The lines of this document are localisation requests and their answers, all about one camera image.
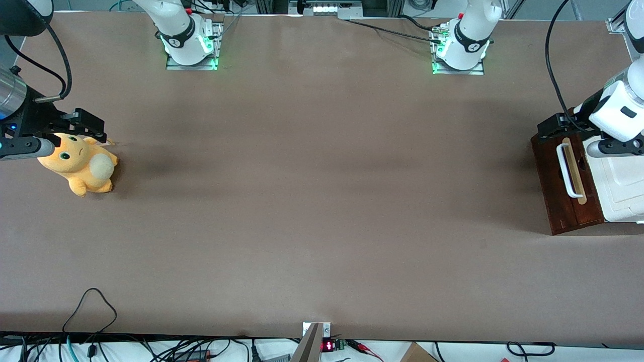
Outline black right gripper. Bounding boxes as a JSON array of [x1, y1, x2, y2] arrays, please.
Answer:
[[9, 90, 108, 145]]

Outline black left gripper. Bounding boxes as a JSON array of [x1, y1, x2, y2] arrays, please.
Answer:
[[537, 112, 600, 142]]

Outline white drawer handle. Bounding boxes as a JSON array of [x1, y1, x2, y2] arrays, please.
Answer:
[[556, 142, 584, 198]]

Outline brown wooden drawer cabinet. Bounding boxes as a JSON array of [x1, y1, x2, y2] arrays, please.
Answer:
[[530, 108, 605, 236]]

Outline orange plush toy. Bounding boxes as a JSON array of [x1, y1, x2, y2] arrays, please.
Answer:
[[37, 133, 119, 198]]

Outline brown cardboard box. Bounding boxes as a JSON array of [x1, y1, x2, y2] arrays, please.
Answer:
[[400, 342, 439, 362]]

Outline red clip leads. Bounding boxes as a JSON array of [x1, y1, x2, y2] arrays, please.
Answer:
[[346, 340, 384, 361]]

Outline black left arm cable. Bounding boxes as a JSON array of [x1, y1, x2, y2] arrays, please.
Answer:
[[545, 0, 587, 133]]

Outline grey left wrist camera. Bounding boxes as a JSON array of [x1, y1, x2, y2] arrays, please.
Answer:
[[586, 137, 644, 158]]

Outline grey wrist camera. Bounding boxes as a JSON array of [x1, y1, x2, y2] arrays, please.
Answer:
[[586, 137, 644, 158], [0, 137, 55, 161]]

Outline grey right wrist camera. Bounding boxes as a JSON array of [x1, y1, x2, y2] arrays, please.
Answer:
[[0, 137, 55, 161]]

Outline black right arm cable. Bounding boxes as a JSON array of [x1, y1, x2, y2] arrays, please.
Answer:
[[4, 23, 72, 103]]

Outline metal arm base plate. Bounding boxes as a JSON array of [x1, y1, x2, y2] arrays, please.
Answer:
[[166, 21, 224, 71], [431, 26, 485, 76]]

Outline aluminium frame profile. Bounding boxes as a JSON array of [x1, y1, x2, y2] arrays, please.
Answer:
[[605, 0, 635, 35]]

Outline black looped cable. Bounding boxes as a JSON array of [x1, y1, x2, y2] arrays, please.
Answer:
[[62, 288, 118, 336]]

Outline black cable to arm base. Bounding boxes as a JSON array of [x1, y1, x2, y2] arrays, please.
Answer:
[[346, 15, 446, 44]]

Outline black cable coil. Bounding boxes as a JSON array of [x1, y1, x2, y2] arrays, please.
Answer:
[[507, 341, 557, 357]]

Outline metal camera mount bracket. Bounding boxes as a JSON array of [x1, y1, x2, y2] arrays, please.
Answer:
[[291, 321, 332, 362]]

